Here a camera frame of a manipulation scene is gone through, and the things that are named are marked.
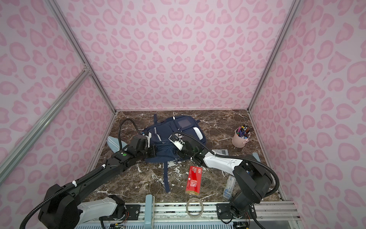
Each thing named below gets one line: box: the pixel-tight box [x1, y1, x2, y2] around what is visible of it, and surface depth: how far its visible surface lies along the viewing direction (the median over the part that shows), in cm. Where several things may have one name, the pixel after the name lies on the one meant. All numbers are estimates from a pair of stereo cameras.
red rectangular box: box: [185, 166, 203, 196], surface depth 85 cm
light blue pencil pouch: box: [106, 135, 128, 154], surface depth 97 cm
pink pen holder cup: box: [231, 126, 252, 148], surface depth 93 cm
